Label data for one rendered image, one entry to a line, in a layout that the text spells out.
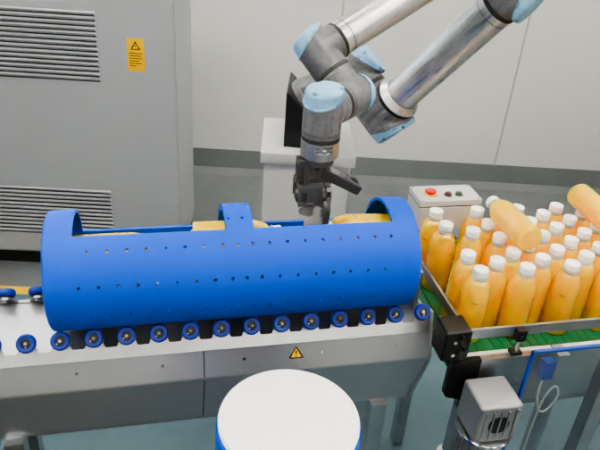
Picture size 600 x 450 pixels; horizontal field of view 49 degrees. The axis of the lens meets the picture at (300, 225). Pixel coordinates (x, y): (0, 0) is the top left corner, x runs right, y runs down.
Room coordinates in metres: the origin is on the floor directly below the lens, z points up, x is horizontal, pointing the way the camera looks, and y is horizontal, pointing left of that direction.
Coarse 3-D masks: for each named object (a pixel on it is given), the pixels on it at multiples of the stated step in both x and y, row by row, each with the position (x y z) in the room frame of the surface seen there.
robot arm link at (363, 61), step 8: (360, 48) 2.12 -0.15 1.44; (368, 48) 2.20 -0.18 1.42; (352, 56) 2.11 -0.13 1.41; (360, 56) 2.10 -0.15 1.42; (368, 56) 2.10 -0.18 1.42; (376, 56) 2.20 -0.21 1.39; (352, 64) 2.10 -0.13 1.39; (360, 64) 2.10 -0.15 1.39; (368, 64) 2.09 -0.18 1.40; (376, 64) 2.10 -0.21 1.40; (360, 72) 2.09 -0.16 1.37; (368, 72) 2.10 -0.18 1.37; (376, 72) 2.11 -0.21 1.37; (376, 80) 2.09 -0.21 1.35
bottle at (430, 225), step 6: (426, 222) 1.66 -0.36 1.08; (432, 222) 1.65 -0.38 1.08; (438, 222) 1.65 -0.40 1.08; (426, 228) 1.65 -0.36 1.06; (432, 228) 1.64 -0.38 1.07; (420, 234) 1.66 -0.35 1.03; (426, 234) 1.64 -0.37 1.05; (432, 234) 1.63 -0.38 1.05; (426, 240) 1.64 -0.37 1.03; (426, 246) 1.64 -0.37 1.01; (426, 252) 1.63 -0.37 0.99
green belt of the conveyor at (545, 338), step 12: (420, 300) 1.53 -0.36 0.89; (432, 300) 1.52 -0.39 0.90; (432, 336) 1.40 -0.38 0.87; (528, 336) 1.40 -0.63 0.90; (540, 336) 1.40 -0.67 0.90; (552, 336) 1.40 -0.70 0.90; (564, 336) 1.41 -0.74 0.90; (576, 336) 1.41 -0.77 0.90; (588, 336) 1.42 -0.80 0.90; (480, 348) 1.33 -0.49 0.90; (492, 348) 1.33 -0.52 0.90; (504, 348) 1.34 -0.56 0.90
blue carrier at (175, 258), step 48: (48, 240) 1.20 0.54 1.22; (96, 240) 1.22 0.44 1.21; (144, 240) 1.24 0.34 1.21; (192, 240) 1.26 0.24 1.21; (240, 240) 1.28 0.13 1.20; (288, 240) 1.30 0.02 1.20; (336, 240) 1.33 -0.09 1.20; (384, 240) 1.35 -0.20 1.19; (48, 288) 1.13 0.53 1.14; (96, 288) 1.15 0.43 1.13; (144, 288) 1.18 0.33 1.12; (192, 288) 1.20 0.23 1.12; (240, 288) 1.23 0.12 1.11; (288, 288) 1.25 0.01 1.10; (336, 288) 1.28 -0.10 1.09; (384, 288) 1.31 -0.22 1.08
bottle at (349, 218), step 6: (342, 216) 1.43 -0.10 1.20; (348, 216) 1.43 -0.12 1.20; (354, 216) 1.44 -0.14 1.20; (360, 216) 1.44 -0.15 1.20; (366, 216) 1.44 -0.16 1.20; (372, 216) 1.45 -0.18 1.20; (378, 216) 1.45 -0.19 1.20; (384, 216) 1.45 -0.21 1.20; (330, 222) 1.43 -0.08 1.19; (336, 222) 1.42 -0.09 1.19; (342, 222) 1.41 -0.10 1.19; (348, 222) 1.42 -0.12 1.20; (354, 222) 1.42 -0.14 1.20; (360, 222) 1.42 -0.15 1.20
